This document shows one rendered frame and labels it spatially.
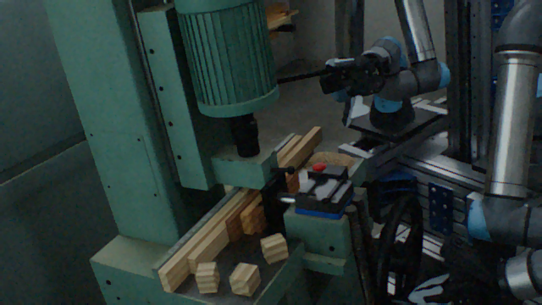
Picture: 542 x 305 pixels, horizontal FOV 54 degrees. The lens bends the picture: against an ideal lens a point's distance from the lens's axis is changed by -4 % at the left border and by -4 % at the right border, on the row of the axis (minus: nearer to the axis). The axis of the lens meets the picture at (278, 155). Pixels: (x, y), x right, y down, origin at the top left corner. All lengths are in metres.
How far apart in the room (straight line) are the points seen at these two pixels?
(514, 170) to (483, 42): 0.63
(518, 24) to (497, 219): 0.36
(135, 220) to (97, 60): 0.43
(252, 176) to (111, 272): 0.46
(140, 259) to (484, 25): 1.10
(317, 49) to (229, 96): 4.10
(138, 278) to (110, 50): 0.54
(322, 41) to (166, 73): 3.99
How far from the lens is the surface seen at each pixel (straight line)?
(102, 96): 1.29
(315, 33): 5.13
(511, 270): 1.00
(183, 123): 1.21
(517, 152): 1.06
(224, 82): 1.08
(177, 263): 1.10
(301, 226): 1.13
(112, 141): 1.33
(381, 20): 4.74
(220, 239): 1.17
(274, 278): 1.07
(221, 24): 1.05
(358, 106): 1.27
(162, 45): 1.16
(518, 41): 1.08
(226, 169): 1.25
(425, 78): 1.51
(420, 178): 1.76
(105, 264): 1.44
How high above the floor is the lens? 1.58
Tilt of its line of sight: 27 degrees down
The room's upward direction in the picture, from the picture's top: 10 degrees counter-clockwise
